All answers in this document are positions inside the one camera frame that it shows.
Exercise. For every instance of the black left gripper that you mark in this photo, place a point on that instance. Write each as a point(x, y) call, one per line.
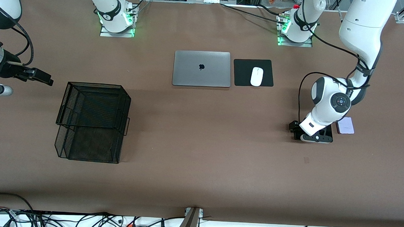
point(294, 126)

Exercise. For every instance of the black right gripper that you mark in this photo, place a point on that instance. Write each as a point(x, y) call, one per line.
point(10, 69)

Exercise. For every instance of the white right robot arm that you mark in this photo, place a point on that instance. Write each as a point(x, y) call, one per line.
point(111, 9)

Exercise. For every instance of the long black smartphone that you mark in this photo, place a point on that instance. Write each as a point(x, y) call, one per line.
point(327, 130)

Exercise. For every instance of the grey metal camera mount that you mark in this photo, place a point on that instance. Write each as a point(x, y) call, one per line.
point(193, 217)

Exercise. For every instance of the small black flip phone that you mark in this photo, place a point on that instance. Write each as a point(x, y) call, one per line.
point(297, 136)

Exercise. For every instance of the grey closed laptop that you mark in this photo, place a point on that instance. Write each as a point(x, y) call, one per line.
point(201, 75)

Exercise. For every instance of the black mesh two-tier basket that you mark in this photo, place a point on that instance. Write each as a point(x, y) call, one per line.
point(94, 123)

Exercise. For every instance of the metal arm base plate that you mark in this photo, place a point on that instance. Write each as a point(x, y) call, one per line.
point(307, 45)
point(105, 34)

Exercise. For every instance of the black mouse pad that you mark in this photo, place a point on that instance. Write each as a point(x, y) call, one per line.
point(243, 73)

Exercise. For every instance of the pink white flip phone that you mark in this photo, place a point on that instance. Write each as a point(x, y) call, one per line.
point(346, 127)

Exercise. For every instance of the white computer mouse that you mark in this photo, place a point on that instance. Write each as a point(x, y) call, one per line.
point(256, 76)

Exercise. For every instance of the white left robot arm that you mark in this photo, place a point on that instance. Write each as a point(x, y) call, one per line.
point(363, 28)

